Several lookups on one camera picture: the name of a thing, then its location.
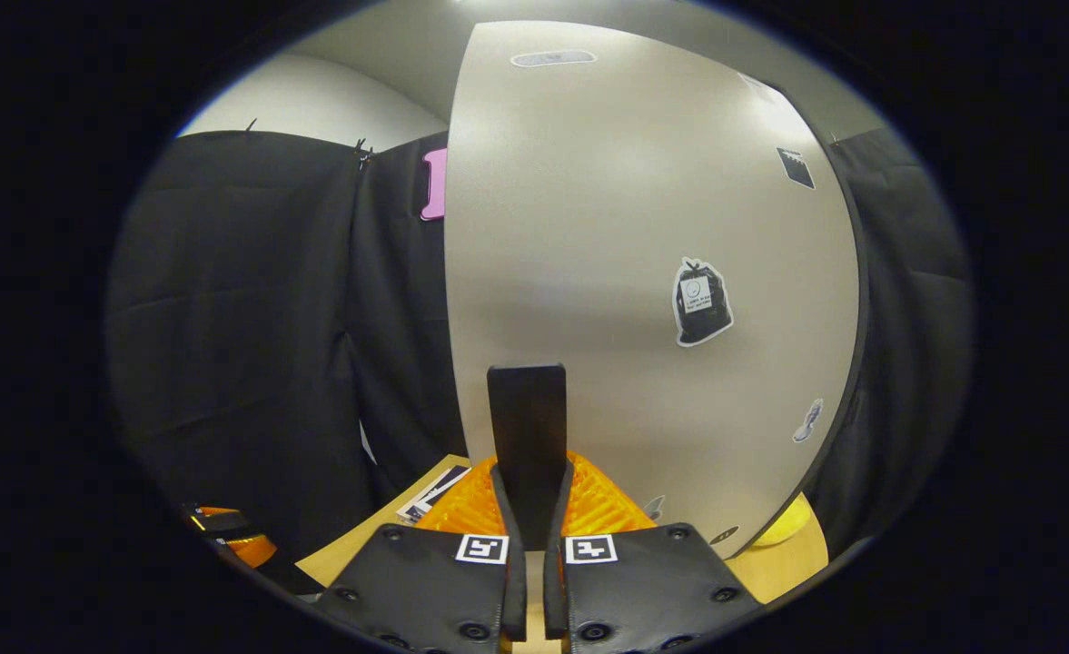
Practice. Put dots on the black backdrop cloth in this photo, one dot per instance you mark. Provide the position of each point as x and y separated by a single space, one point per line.
243 318

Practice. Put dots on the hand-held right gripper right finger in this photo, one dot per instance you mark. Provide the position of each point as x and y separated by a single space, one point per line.
555 581

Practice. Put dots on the white book with portrait cover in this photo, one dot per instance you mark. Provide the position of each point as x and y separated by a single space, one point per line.
434 495

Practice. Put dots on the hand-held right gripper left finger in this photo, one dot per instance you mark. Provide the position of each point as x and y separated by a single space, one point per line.
514 581

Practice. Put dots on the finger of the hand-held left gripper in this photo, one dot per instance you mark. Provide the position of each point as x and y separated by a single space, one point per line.
248 549

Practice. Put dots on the yellow sponge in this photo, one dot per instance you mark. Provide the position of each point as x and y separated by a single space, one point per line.
784 525

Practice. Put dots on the light grey cabinet door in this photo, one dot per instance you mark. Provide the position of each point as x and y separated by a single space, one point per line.
607 227

